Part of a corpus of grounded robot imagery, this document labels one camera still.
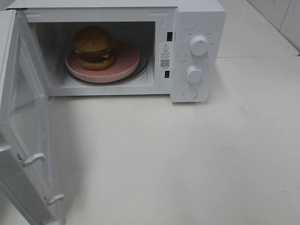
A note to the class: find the white microwave oven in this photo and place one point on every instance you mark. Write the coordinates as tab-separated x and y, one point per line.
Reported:
160	29

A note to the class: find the pink round plate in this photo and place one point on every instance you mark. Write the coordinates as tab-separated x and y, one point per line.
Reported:
124	49

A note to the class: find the white lower microwave knob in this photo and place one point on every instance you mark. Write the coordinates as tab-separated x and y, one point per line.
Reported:
194	74

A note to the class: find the white microwave door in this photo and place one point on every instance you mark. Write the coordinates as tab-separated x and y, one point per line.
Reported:
27	167

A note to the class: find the white microwave knob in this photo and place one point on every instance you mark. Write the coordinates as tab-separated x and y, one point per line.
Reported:
199	44
194	74

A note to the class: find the burger with lettuce and cheese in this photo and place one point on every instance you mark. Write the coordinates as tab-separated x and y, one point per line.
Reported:
94	46

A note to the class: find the glass microwave turntable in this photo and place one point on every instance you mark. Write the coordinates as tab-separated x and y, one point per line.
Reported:
123	69

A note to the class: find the white upper microwave knob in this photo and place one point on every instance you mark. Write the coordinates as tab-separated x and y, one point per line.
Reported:
199	44

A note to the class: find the round white door button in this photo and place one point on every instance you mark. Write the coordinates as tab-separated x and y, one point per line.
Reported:
190	93

